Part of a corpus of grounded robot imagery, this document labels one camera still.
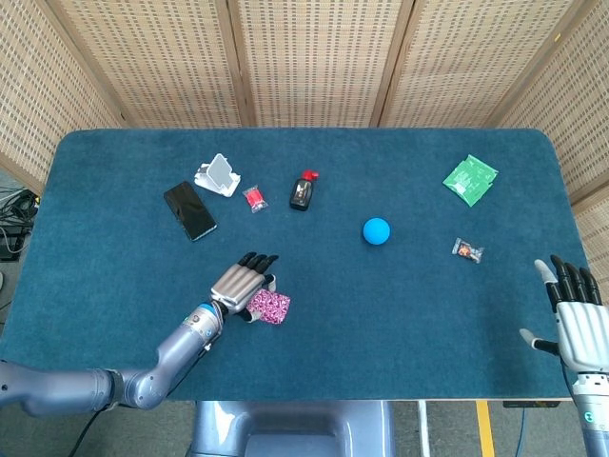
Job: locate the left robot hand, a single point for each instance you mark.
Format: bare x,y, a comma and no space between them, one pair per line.
238,288

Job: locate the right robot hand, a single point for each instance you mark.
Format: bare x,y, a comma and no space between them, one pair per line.
583,333

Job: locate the pink patterned card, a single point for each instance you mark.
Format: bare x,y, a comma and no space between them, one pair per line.
273,304

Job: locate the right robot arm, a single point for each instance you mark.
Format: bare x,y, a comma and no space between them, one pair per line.
592,423

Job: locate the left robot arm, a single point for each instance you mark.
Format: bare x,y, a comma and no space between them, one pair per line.
95,385

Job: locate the black smartphone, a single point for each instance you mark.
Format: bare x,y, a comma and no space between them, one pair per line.
190,212

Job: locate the white folding phone stand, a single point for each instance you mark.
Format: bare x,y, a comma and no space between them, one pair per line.
220,171

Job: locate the small red packet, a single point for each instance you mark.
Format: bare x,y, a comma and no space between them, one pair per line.
254,197

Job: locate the black bottle with red cap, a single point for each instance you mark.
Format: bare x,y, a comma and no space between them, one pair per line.
300,192

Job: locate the dark wrapped candy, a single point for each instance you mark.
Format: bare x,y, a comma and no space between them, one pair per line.
467,249

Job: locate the blue table cloth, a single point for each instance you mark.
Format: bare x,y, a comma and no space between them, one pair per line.
380,333

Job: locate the blue ball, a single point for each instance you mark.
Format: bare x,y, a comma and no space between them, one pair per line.
377,231

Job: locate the grey robot torso base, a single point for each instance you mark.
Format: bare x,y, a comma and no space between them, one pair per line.
295,428

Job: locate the white table leg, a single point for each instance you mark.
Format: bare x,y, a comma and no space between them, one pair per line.
423,428

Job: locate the green foil packet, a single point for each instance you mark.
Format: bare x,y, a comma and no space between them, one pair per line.
468,181

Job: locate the woven bamboo screen panel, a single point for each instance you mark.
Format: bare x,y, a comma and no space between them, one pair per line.
43,95
571,109
157,62
466,62
314,62

